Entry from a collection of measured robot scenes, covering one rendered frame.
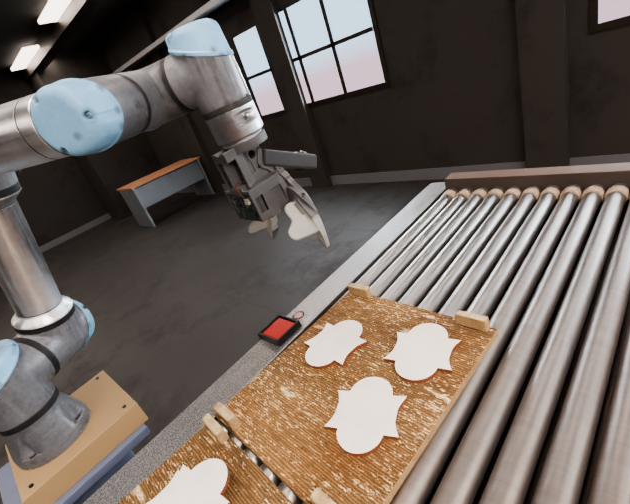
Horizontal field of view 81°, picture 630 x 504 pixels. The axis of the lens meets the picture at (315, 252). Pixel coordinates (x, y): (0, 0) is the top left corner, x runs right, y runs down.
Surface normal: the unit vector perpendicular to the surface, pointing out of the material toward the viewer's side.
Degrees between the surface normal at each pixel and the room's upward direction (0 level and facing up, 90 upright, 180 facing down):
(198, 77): 93
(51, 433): 73
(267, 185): 90
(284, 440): 0
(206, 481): 0
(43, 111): 91
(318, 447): 0
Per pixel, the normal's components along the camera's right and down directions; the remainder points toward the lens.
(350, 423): -0.31, -0.85
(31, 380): 0.95, -0.20
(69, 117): -0.18, 0.51
